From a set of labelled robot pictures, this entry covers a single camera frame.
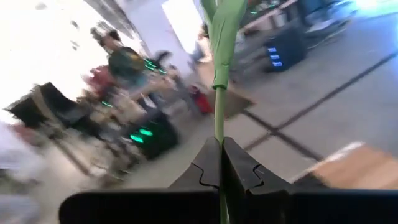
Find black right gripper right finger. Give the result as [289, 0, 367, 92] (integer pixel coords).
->
[222, 136, 398, 224]

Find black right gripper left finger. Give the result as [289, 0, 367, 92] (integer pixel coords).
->
[58, 136, 222, 224]

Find white tulip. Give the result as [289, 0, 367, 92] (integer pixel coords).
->
[200, 0, 249, 224]

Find black computer tower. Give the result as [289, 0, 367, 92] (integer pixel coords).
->
[124, 113, 180, 160]

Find wooden table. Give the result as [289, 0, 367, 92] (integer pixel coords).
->
[290, 141, 398, 190]

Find person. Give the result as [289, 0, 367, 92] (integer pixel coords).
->
[91, 29, 150, 94]

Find blue-lit computer tower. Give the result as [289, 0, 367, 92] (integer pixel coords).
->
[263, 27, 308, 74]

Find black office chair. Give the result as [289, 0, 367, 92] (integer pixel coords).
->
[6, 82, 91, 131]

